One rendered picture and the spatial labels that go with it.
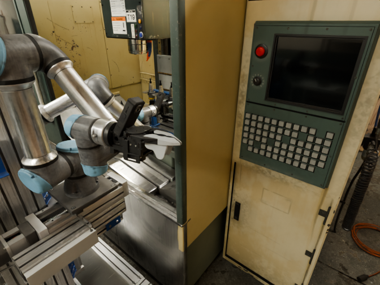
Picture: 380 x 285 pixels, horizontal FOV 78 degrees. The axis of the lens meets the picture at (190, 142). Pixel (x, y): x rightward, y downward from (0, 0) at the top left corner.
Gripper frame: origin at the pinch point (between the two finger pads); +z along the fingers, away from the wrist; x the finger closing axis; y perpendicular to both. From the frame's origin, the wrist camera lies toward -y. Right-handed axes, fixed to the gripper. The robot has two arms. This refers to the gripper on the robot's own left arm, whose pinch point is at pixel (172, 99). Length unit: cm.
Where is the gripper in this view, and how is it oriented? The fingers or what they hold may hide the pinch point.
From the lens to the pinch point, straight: 178.2
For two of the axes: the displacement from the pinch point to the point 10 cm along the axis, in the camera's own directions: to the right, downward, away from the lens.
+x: 7.8, 3.0, -5.5
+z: 6.3, -3.7, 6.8
